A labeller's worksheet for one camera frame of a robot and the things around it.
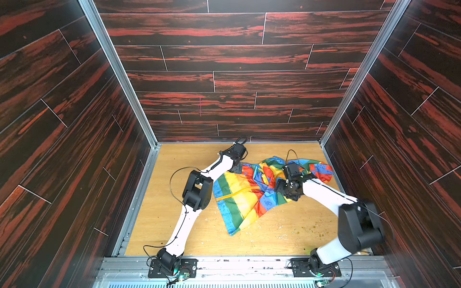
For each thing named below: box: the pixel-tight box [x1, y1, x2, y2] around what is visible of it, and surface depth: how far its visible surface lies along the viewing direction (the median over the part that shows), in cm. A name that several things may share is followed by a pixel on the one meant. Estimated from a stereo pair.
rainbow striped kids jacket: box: [212, 156, 334, 237], surface depth 97 cm
